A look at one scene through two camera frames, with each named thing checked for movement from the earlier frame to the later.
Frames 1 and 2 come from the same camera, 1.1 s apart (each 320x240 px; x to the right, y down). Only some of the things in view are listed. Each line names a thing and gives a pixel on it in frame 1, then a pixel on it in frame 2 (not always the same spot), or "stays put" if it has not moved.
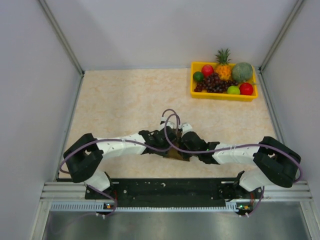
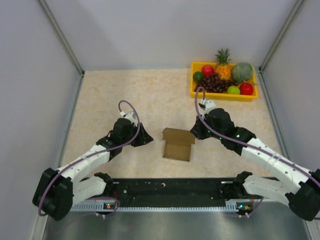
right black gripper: (181, 148) -> (197, 130)
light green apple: (233, 90) stays put
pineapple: (223, 68) stays put
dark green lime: (198, 76) stays put
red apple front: (246, 89) stays put
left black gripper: (163, 151) -> (143, 137)
